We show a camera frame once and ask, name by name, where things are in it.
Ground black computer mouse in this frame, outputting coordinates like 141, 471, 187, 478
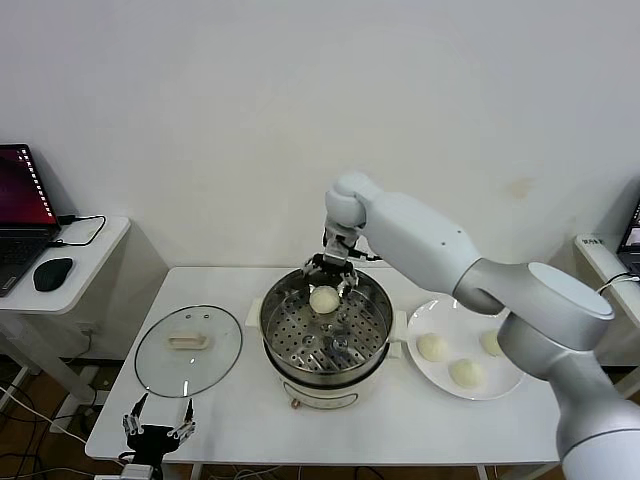
32, 257, 74, 293

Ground black laptop charger cable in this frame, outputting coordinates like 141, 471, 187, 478
49, 214, 107, 250

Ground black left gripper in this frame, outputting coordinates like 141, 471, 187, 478
123, 393, 198, 464

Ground cream electric cooking pot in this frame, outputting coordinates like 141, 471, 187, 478
247, 319, 404, 410

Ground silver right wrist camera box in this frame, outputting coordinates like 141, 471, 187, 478
322, 227, 362, 264

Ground white floor cable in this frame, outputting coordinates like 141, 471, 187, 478
0, 384, 87, 445

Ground round white plate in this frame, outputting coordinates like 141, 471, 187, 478
407, 298, 526, 400

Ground white side table with mouse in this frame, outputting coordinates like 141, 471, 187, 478
0, 215, 170, 407

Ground laptop with pale screen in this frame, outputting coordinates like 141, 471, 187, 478
617, 197, 640, 274

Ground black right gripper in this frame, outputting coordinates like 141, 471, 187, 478
301, 253, 359, 299

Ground laptop with red screen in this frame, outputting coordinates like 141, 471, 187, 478
0, 143, 62, 299

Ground white steamed baozi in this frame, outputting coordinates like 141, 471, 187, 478
447, 358, 487, 389
308, 284, 340, 315
479, 329, 504, 357
416, 333, 449, 361

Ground perforated steel steamer basket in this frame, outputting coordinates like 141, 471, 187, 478
245, 263, 407, 386

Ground white side table with label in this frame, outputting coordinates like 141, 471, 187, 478
547, 232, 640, 369

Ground white floor power strip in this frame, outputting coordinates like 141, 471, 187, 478
48, 407, 104, 436

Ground thin dark hanging cable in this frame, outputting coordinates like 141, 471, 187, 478
79, 323, 99, 362

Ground round glass pot lid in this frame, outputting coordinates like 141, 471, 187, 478
133, 304, 244, 400

